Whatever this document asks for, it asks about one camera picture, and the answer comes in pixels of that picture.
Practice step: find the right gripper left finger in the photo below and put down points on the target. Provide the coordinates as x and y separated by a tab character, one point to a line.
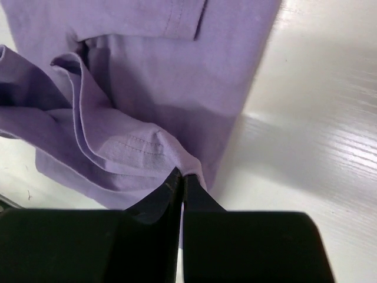
139	244

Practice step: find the purple t shirt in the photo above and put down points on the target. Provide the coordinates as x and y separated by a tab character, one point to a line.
115	95

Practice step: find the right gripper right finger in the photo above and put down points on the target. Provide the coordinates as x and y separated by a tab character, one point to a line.
248	246

